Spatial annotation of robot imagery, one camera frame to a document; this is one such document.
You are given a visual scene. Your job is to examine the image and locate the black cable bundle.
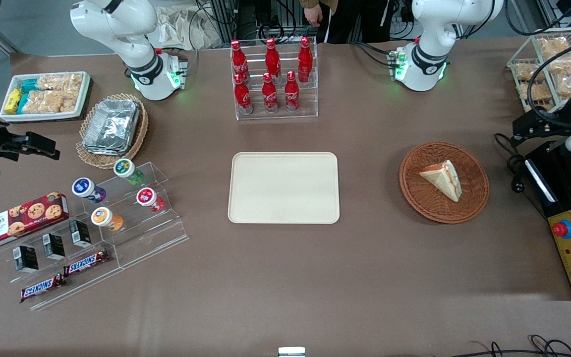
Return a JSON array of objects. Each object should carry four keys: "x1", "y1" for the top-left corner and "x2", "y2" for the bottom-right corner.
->
[{"x1": 434, "y1": 335, "x2": 571, "y2": 357}]

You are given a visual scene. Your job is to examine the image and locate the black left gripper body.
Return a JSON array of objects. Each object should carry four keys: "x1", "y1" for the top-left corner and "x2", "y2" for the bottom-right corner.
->
[{"x1": 543, "y1": 99, "x2": 571, "y2": 138}]

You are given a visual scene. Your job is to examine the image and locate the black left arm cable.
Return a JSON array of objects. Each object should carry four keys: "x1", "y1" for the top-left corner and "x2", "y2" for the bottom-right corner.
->
[{"x1": 533, "y1": 34, "x2": 571, "y2": 130}]

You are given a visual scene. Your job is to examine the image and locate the purple small jar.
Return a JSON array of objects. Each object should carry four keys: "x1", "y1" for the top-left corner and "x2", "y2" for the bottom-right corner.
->
[{"x1": 71, "y1": 178, "x2": 107, "y2": 204}]

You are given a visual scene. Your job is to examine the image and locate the beige plastic tray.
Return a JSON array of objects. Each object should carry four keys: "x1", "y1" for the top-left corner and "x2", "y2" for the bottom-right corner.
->
[{"x1": 228, "y1": 152, "x2": 341, "y2": 225}]

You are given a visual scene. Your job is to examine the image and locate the light oval wicker basket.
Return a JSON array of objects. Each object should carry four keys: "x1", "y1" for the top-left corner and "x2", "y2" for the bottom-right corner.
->
[{"x1": 76, "y1": 93, "x2": 149, "y2": 170}]

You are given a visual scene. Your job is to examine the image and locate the white wire shelf rack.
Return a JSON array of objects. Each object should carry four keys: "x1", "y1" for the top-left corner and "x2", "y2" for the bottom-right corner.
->
[{"x1": 507, "y1": 27, "x2": 571, "y2": 113}]

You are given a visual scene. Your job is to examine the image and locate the triangular sandwich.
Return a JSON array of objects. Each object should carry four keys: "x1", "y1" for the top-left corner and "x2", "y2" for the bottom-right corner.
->
[{"x1": 419, "y1": 160, "x2": 463, "y2": 203}]

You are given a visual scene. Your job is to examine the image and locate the red cola bottle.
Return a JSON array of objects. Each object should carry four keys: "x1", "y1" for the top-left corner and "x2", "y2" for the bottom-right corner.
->
[
  {"x1": 234, "y1": 73, "x2": 254, "y2": 115},
  {"x1": 284, "y1": 71, "x2": 300, "y2": 113},
  {"x1": 297, "y1": 37, "x2": 314, "y2": 83},
  {"x1": 265, "y1": 38, "x2": 282, "y2": 78},
  {"x1": 230, "y1": 40, "x2": 250, "y2": 83},
  {"x1": 262, "y1": 73, "x2": 280, "y2": 114}
]

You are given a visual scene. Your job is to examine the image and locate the clear acrylic bottle rack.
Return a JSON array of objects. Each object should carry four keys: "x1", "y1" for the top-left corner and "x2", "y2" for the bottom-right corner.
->
[{"x1": 230, "y1": 37, "x2": 319, "y2": 121}]

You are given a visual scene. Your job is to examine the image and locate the Snickers chocolate bar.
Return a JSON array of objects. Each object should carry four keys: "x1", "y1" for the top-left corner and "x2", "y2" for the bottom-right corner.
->
[
  {"x1": 63, "y1": 250, "x2": 111, "y2": 277},
  {"x1": 20, "y1": 274, "x2": 67, "y2": 303}
]

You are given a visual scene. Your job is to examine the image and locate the person in dark clothes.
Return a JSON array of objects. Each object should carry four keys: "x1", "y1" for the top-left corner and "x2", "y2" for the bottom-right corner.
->
[{"x1": 299, "y1": 0, "x2": 391, "y2": 44}]

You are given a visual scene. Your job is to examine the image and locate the red Walkers cookie box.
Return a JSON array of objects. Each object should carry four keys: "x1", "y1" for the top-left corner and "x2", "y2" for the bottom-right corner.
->
[{"x1": 0, "y1": 191, "x2": 70, "y2": 252}]

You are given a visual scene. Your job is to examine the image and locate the white rectangular snack tray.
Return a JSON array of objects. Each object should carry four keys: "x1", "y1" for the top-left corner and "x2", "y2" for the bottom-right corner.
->
[{"x1": 0, "y1": 71, "x2": 92, "y2": 122}]

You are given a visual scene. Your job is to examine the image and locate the yellow snack pack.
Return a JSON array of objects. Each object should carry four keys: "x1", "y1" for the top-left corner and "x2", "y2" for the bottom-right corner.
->
[{"x1": 4, "y1": 88, "x2": 22, "y2": 115}]

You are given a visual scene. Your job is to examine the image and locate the black appliance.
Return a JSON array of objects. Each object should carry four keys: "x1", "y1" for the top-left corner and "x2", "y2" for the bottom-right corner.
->
[{"x1": 523, "y1": 139, "x2": 571, "y2": 219}]

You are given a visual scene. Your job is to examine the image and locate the crumpled beige bag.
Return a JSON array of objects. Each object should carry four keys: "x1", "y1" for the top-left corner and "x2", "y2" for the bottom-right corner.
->
[{"x1": 149, "y1": 6, "x2": 222, "y2": 50}]

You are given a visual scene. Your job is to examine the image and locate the clear acrylic stepped display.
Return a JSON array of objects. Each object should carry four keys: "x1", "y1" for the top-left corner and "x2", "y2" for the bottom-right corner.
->
[{"x1": 0, "y1": 161, "x2": 190, "y2": 312}]

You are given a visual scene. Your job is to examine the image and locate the black arm base cables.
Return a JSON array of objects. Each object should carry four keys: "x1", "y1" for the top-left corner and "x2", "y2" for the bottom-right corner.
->
[{"x1": 349, "y1": 41, "x2": 398, "y2": 68}]

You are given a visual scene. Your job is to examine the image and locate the small black box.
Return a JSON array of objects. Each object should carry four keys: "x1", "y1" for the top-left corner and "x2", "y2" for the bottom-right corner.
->
[
  {"x1": 42, "y1": 233, "x2": 66, "y2": 261},
  {"x1": 69, "y1": 220, "x2": 92, "y2": 248},
  {"x1": 13, "y1": 245, "x2": 40, "y2": 273}
]

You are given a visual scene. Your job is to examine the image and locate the orange small jar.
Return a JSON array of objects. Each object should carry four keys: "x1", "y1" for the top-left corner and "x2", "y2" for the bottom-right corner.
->
[{"x1": 91, "y1": 207, "x2": 124, "y2": 233}]

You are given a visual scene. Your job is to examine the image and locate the brown round wicker basket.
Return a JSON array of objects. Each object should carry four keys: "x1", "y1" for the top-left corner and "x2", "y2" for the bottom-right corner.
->
[{"x1": 399, "y1": 142, "x2": 490, "y2": 225}]

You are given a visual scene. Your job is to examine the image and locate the stack of foil trays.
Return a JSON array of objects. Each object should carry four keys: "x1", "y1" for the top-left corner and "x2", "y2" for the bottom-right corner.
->
[{"x1": 82, "y1": 99, "x2": 140, "y2": 156}]

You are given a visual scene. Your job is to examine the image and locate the green small jar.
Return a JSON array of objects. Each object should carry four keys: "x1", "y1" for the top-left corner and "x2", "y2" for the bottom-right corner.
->
[{"x1": 113, "y1": 158, "x2": 145, "y2": 186}]

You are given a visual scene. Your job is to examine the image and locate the red small jar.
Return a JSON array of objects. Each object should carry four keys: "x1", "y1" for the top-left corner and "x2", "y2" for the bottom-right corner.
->
[{"x1": 136, "y1": 187, "x2": 166, "y2": 213}]

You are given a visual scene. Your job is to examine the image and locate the black table cable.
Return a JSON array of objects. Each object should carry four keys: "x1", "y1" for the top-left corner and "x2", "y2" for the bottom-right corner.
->
[{"x1": 494, "y1": 133, "x2": 550, "y2": 220}]

